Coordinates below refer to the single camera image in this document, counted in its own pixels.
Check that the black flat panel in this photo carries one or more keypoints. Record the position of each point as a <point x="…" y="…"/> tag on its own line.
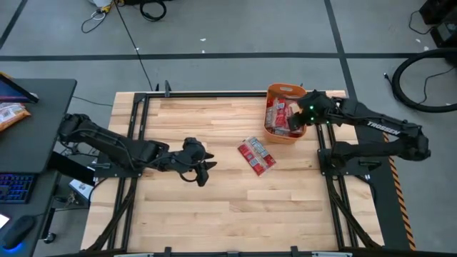
<point x="71" y="167"/>

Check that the orange snack bag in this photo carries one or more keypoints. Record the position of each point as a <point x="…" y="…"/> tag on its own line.
<point x="12" y="116"/>

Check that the black clamp post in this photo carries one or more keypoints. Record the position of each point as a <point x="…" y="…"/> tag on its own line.
<point x="167" y="87"/>

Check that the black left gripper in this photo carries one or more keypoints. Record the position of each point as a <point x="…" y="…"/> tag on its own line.
<point x="178" y="160"/>

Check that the black computer mouse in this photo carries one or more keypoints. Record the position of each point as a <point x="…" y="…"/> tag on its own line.
<point x="18" y="232"/>

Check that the white and yellow bundle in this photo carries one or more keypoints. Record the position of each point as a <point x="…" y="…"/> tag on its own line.
<point x="101" y="4"/>

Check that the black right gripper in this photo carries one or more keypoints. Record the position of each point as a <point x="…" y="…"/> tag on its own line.
<point x="317" y="105"/>

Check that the small white card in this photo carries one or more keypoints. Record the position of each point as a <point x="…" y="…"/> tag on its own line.
<point x="3" y="221"/>

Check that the black platform with hazard stripes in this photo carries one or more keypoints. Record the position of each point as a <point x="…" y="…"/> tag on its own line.
<point x="383" y="207"/>

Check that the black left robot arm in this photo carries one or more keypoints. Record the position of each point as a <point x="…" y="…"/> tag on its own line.
<point x="107" y="141"/>

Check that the open laptop screen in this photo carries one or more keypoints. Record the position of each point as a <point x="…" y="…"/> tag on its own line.
<point x="10" y="93"/>

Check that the black caster wheel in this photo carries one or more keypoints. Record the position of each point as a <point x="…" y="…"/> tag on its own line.
<point x="50" y="238"/>

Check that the black desk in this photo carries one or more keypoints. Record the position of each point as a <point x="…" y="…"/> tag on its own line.
<point x="25" y="150"/>

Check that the orange plastic basket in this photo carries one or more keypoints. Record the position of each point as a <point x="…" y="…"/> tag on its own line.
<point x="285" y="140"/>

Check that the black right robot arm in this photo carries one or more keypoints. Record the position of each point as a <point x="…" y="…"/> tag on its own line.
<point x="382" y="128"/>

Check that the black backlit keyboard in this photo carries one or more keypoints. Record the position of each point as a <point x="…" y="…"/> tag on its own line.
<point x="14" y="188"/>

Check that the black equipment case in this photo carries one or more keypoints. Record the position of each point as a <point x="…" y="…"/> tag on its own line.
<point x="446" y="35"/>
<point x="439" y="9"/>

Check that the white box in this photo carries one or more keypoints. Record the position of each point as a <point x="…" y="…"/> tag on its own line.
<point x="82" y="189"/>

